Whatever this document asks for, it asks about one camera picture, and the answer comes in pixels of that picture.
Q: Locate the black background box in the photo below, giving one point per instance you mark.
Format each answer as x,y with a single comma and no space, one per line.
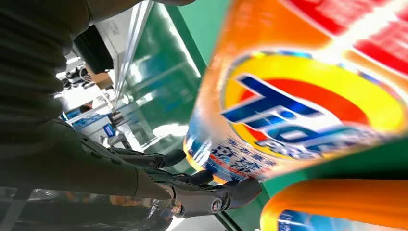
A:
92,47

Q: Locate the clear plastic film wrap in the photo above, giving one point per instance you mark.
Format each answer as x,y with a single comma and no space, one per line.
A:
79,210

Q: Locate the orange Tide detergent bottle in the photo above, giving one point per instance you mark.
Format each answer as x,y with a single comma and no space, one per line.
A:
334,197
287,95

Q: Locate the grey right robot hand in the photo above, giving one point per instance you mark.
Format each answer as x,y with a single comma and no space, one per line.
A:
95,172

